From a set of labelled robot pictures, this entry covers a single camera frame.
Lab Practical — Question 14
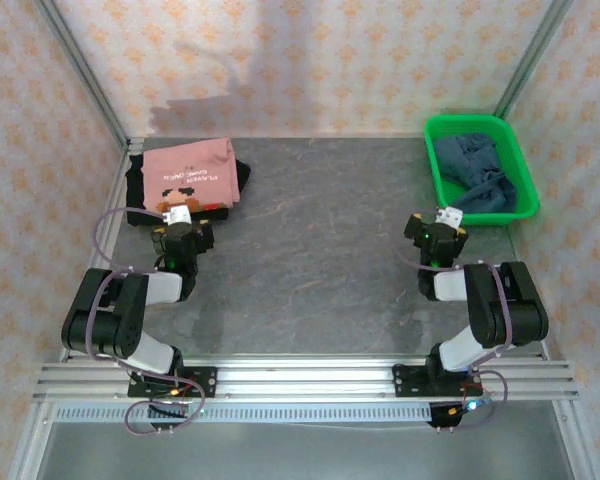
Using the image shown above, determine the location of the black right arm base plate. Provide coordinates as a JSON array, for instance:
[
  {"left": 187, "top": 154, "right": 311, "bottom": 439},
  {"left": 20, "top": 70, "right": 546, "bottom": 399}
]
[{"left": 392, "top": 363, "right": 486, "bottom": 399}]

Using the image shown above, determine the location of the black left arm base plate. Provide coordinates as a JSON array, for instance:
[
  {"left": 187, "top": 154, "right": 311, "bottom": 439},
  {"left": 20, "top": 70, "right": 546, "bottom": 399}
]
[{"left": 127, "top": 366, "right": 219, "bottom": 399}]

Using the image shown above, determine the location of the navy folded t-shirt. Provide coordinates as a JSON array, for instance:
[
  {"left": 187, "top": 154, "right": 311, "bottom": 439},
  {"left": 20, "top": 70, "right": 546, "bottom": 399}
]
[{"left": 235, "top": 158, "right": 255, "bottom": 201}]

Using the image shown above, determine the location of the aluminium mounting rail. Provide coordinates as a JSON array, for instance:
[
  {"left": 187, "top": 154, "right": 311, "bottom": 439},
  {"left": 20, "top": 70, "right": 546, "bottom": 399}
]
[{"left": 32, "top": 355, "right": 579, "bottom": 404}]

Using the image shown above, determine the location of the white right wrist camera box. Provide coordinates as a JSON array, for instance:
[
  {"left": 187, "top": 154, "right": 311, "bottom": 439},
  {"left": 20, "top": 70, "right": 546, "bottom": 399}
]
[{"left": 437, "top": 205, "right": 465, "bottom": 227}]

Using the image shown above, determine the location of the aluminium table edge rail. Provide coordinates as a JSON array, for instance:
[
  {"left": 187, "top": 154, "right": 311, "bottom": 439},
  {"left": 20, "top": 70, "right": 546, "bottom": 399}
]
[{"left": 62, "top": 139, "right": 131, "bottom": 361}]

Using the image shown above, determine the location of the grey metal panel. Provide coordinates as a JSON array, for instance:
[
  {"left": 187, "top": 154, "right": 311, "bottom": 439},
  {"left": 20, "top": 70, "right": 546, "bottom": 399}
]
[{"left": 9, "top": 422, "right": 596, "bottom": 480}]

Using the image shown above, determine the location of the black folded t-shirt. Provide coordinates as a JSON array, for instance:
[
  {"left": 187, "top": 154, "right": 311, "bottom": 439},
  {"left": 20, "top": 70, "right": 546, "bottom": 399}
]
[{"left": 124, "top": 152, "right": 254, "bottom": 229}]

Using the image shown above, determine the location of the blue t-shirt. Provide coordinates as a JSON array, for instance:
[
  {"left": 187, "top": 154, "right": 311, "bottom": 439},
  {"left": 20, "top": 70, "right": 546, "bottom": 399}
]
[{"left": 433, "top": 130, "right": 519, "bottom": 214}]

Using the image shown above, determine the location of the aluminium frame post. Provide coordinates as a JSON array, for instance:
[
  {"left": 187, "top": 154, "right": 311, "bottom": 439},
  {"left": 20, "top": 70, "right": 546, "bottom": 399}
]
[
  {"left": 494, "top": 0, "right": 574, "bottom": 119},
  {"left": 34, "top": 0, "right": 131, "bottom": 146}
]

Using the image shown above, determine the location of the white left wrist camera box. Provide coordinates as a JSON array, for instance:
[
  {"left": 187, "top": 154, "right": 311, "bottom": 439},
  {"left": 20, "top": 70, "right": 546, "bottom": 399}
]
[{"left": 160, "top": 204, "right": 192, "bottom": 226}]

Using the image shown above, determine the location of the slotted grey cable duct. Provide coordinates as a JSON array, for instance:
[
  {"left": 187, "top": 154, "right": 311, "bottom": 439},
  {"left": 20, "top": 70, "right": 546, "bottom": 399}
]
[{"left": 54, "top": 402, "right": 434, "bottom": 424}]

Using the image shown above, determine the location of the green plastic basket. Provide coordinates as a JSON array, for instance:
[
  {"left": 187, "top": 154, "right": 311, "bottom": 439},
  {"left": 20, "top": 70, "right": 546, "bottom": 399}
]
[{"left": 423, "top": 113, "right": 540, "bottom": 227}]

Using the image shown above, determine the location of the pink folded pixel-print t-shirt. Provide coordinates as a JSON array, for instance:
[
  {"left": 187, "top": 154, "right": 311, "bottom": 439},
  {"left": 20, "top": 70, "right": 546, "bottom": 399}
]
[{"left": 143, "top": 138, "right": 241, "bottom": 215}]

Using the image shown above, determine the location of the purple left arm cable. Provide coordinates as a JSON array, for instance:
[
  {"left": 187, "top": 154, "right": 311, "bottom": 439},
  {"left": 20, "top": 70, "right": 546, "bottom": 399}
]
[{"left": 92, "top": 207, "right": 206, "bottom": 436}]

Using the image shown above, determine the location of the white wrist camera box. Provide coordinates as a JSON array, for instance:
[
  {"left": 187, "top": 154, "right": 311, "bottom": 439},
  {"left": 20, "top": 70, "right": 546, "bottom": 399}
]
[
  {"left": 437, "top": 205, "right": 465, "bottom": 227},
  {"left": 160, "top": 204, "right": 192, "bottom": 226}
]

